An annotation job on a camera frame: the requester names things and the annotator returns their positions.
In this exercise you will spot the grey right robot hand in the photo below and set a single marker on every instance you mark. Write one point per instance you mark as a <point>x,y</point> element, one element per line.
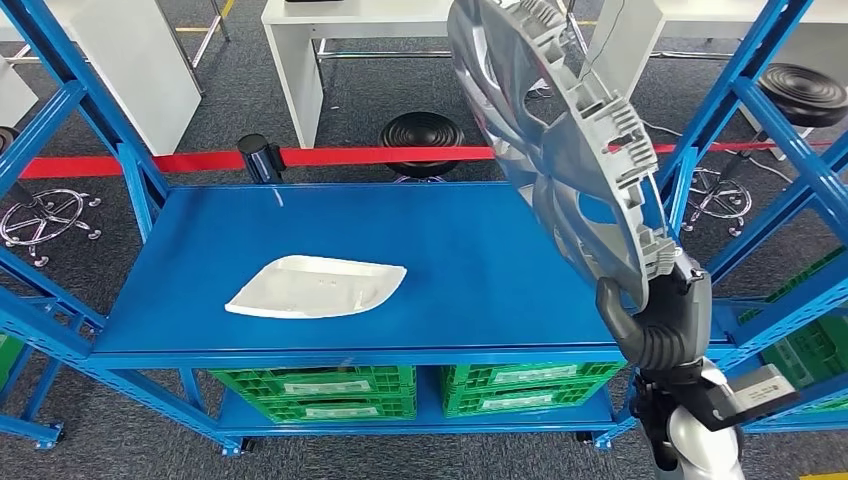
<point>682,298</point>

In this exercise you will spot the grey plastic wheel hubcap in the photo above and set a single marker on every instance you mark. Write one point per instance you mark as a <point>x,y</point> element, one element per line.
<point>576,172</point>

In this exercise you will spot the white plastic cover part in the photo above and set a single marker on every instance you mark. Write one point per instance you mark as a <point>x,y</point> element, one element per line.
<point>311,288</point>

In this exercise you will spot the green plastic crate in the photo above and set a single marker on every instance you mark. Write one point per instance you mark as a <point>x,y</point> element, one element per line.
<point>815,351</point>
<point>344,412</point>
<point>8,358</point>
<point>318,381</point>
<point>510,401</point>
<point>523,374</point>

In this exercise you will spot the black round stool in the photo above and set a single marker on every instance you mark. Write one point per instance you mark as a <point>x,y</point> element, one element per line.
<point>422,136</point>
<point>6,140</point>
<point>802,93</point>

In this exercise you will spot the white desk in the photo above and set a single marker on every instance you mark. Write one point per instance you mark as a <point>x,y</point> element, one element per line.
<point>636,40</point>
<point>358,10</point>
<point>132,66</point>

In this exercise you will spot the red barrier belt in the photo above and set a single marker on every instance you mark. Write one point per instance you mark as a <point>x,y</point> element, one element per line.
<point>397,156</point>
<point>99,164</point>

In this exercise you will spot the yellow floor tape line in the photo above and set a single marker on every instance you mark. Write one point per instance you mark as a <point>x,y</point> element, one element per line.
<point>227,6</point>

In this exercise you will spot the black barrier post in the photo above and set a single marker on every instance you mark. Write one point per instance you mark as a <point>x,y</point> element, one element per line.
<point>260,158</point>

